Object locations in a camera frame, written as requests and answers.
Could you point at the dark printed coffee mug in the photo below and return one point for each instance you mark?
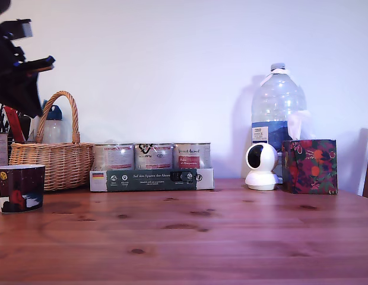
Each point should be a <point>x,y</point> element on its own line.
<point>20,190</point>

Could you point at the dark pen holder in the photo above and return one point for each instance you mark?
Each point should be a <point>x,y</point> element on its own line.
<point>25,127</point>

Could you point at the red flat stick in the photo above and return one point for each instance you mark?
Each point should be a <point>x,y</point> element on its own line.
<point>15,124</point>

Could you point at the clear bottle with blue cap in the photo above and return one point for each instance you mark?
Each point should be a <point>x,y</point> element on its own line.
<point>55,130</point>

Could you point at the white printed paper card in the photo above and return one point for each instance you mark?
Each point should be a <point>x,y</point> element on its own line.
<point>0,150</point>

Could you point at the can with red white label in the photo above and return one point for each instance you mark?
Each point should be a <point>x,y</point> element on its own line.
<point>114,157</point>

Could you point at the can with black scribble label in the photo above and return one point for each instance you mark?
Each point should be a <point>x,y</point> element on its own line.
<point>154,155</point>

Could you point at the dark green white cardboard tray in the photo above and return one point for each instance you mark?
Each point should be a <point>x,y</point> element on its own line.
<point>149,179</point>

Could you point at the can with red square label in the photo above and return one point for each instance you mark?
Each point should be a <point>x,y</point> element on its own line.
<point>191,155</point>

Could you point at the large clear water bottle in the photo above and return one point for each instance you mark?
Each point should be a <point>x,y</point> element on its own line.
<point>277,101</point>

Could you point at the white tissue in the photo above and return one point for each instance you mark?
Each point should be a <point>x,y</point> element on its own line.
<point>297,124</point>

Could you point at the floral dark tissue box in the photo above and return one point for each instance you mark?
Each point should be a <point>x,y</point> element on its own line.
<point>311,167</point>

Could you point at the small white round camera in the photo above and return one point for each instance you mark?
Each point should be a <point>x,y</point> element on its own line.
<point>266,175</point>

